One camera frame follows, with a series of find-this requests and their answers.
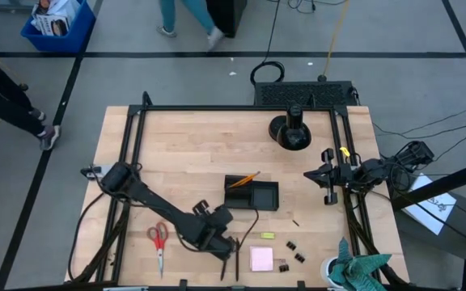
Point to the black mesh desk organizer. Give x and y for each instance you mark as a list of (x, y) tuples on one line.
[(265, 198)]

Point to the black aluminium table frame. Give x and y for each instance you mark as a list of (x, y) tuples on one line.
[(237, 108)]

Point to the blue plastic bin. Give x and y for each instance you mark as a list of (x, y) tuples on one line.
[(63, 42)]

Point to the orange pencil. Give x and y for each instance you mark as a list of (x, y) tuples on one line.
[(239, 184), (246, 179)]

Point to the white paper sheet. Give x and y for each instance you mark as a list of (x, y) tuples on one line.
[(431, 210)]

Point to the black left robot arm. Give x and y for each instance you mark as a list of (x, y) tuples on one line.
[(152, 198)]

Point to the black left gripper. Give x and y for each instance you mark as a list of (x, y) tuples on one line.
[(206, 230)]

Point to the small yellow-green sticky tabs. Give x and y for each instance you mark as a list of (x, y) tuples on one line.
[(268, 235)]

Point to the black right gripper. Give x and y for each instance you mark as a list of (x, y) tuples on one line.
[(338, 174)]

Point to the black pen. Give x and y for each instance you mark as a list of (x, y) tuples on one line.
[(223, 270), (238, 266)]

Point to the small dark screw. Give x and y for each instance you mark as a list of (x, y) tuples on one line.
[(295, 222)]

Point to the teal cloth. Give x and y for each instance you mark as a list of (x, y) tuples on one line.
[(358, 268)]

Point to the printed papers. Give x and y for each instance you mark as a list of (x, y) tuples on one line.
[(53, 20)]

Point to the black metal stand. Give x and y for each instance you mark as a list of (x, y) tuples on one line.
[(439, 188)]

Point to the black round camera stand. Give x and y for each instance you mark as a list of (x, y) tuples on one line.
[(293, 135)]

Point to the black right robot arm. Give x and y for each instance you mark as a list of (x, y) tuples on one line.
[(382, 167)]

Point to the black binder clip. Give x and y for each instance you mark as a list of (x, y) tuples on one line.
[(299, 258), (291, 245), (284, 267)]

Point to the white plant pot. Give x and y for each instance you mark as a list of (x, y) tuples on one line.
[(325, 272)]

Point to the small black floor disc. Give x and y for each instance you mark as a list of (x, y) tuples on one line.
[(23, 86)]

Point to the pink sticky note pad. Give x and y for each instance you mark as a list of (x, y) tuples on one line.
[(261, 258)]

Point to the black perforated metal case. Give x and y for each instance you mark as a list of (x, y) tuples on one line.
[(297, 94)]

